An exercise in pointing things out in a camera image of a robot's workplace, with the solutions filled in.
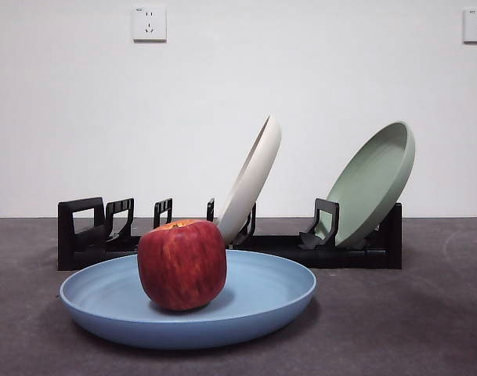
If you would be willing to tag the white plate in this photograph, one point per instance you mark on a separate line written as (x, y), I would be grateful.
(254, 176)

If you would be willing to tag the red apple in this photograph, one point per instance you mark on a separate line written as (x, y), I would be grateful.
(183, 266)

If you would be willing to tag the green plate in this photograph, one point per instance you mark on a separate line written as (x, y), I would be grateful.
(373, 180)

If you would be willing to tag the black plate rack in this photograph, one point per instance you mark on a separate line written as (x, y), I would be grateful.
(340, 258)

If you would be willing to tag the blue plate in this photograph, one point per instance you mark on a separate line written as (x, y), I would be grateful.
(105, 305)

